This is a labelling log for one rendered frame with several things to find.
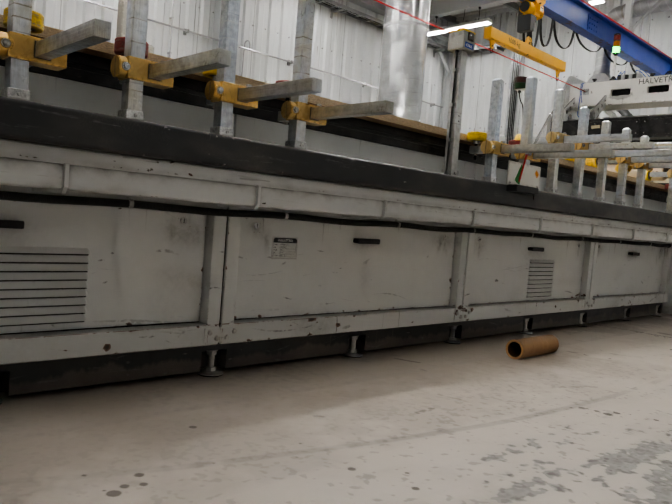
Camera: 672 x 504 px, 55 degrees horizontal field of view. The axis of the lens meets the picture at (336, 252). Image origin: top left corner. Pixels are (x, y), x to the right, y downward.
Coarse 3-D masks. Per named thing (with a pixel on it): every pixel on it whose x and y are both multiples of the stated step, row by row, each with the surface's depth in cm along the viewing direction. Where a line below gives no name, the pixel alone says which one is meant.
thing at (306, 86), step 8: (296, 80) 148; (304, 80) 146; (312, 80) 144; (320, 80) 146; (240, 88) 164; (248, 88) 161; (256, 88) 159; (264, 88) 157; (272, 88) 154; (280, 88) 152; (288, 88) 150; (296, 88) 148; (304, 88) 146; (312, 88) 144; (320, 88) 146; (240, 96) 164; (248, 96) 161; (256, 96) 159; (264, 96) 157; (272, 96) 155; (280, 96) 155; (288, 96) 154; (208, 104) 175
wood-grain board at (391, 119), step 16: (0, 16) 140; (48, 32) 147; (96, 48) 155; (112, 48) 158; (208, 80) 181; (240, 80) 184; (256, 80) 188; (400, 128) 243; (416, 128) 241; (432, 128) 247; (480, 144) 271; (544, 160) 310; (560, 160) 320; (608, 176) 363
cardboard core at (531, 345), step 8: (536, 336) 272; (544, 336) 274; (552, 336) 278; (512, 344) 264; (520, 344) 258; (528, 344) 261; (536, 344) 265; (544, 344) 269; (552, 344) 274; (512, 352) 264; (520, 352) 267; (528, 352) 260; (536, 352) 265; (544, 352) 271; (552, 352) 278
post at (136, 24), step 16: (128, 0) 146; (144, 0) 146; (128, 16) 146; (144, 16) 146; (128, 32) 146; (144, 32) 146; (128, 48) 146; (144, 48) 147; (128, 80) 145; (128, 96) 145
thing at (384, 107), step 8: (352, 104) 170; (360, 104) 168; (368, 104) 166; (376, 104) 164; (384, 104) 162; (392, 104) 163; (280, 112) 192; (312, 112) 181; (320, 112) 179; (328, 112) 177; (336, 112) 174; (344, 112) 172; (352, 112) 170; (360, 112) 168; (368, 112) 166; (376, 112) 164; (384, 112) 162; (392, 112) 163; (280, 120) 191
